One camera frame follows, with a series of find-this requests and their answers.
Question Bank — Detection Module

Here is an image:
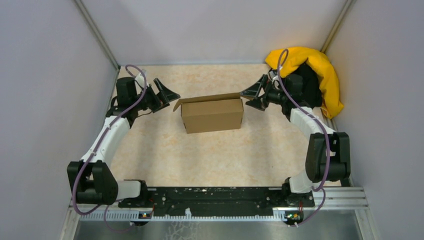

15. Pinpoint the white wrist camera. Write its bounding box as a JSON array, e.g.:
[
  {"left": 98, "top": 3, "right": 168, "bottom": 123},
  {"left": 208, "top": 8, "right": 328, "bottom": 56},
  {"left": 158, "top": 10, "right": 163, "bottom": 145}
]
[
  {"left": 134, "top": 69, "right": 147, "bottom": 89},
  {"left": 268, "top": 69, "right": 281, "bottom": 87}
]

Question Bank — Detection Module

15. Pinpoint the black cloth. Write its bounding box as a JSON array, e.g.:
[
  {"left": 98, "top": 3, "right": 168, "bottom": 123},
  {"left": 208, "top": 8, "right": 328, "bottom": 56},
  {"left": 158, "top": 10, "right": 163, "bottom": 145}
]
[{"left": 282, "top": 62, "right": 323, "bottom": 109}]

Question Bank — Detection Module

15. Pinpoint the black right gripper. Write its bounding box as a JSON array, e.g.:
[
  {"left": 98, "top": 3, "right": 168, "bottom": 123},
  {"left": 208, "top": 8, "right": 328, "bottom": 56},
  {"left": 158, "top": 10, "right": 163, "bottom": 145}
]
[{"left": 240, "top": 74, "right": 288, "bottom": 111}]

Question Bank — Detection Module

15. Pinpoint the brown cardboard box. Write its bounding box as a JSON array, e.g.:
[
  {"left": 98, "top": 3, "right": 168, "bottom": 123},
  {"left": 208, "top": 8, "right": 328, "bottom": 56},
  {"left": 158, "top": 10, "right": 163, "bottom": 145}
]
[{"left": 173, "top": 92, "right": 244, "bottom": 134}]

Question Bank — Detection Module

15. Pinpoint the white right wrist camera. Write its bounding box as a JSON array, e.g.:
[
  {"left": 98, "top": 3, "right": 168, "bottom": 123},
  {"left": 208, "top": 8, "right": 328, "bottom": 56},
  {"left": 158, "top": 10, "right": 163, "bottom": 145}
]
[{"left": 268, "top": 69, "right": 281, "bottom": 87}]

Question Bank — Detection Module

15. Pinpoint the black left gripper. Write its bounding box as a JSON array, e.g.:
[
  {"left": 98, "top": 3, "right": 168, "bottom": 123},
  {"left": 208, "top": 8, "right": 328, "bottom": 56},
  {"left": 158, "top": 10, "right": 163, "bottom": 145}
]
[{"left": 131, "top": 77, "right": 180, "bottom": 113}]

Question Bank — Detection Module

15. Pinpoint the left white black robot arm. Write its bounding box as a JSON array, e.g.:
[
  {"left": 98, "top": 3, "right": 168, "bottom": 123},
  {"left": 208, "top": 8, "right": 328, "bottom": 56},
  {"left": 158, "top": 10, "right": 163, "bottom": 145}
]
[{"left": 66, "top": 77, "right": 181, "bottom": 207}]

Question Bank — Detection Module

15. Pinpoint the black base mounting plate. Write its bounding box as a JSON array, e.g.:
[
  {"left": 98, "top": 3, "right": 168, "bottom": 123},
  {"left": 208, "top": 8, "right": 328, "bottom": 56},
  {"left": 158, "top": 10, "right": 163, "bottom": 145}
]
[{"left": 118, "top": 186, "right": 316, "bottom": 217}]

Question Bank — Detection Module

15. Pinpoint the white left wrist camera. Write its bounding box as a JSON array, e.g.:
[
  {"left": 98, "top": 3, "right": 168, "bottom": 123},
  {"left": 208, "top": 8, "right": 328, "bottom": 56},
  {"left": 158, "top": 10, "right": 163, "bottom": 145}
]
[{"left": 134, "top": 69, "right": 147, "bottom": 89}]

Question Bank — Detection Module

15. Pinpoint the aluminium frame rail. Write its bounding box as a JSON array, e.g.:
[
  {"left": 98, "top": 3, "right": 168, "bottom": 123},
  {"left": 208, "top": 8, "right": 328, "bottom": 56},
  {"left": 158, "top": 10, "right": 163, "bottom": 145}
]
[{"left": 60, "top": 184, "right": 378, "bottom": 240}]

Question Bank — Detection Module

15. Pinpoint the yellow cloth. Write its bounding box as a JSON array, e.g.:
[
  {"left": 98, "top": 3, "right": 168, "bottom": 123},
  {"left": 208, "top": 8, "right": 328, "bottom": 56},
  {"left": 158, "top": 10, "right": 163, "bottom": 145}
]
[{"left": 280, "top": 46, "right": 344, "bottom": 119}]

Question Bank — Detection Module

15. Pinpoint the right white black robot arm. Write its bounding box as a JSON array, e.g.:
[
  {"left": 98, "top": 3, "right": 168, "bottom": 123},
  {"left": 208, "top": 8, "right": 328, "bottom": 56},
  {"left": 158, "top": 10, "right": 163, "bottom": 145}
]
[{"left": 240, "top": 71, "right": 351, "bottom": 206}]

